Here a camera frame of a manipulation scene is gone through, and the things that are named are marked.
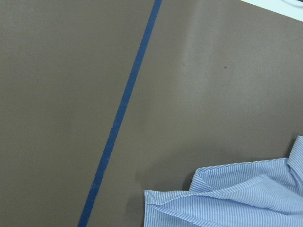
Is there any light blue striped shirt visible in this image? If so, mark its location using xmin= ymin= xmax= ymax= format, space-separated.
xmin=144 ymin=136 xmax=303 ymax=227

